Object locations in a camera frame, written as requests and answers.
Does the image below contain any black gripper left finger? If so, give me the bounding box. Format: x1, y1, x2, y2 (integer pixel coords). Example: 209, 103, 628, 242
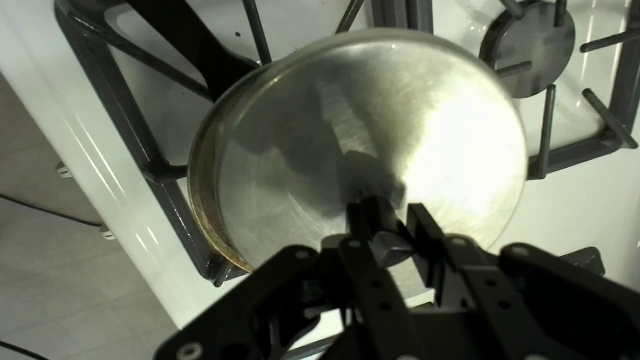
155, 197, 428, 360

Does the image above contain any round steel pot lid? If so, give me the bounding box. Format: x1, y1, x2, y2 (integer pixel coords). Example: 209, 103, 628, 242
213, 26, 529, 270

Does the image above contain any thin black cable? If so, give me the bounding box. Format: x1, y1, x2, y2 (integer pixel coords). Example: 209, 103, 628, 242
0, 339, 47, 360
0, 190, 105, 229

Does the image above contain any black cast iron stove grate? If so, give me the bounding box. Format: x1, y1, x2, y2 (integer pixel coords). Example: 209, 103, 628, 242
405, 0, 640, 182
53, 0, 417, 291

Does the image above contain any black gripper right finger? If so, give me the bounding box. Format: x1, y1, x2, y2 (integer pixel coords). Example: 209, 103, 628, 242
405, 203, 640, 360

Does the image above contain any white gas stove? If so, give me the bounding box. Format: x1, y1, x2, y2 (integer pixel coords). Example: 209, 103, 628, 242
0, 0, 640, 332

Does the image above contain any black round burner cap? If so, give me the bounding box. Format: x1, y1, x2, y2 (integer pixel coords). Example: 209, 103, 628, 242
478, 0, 577, 100

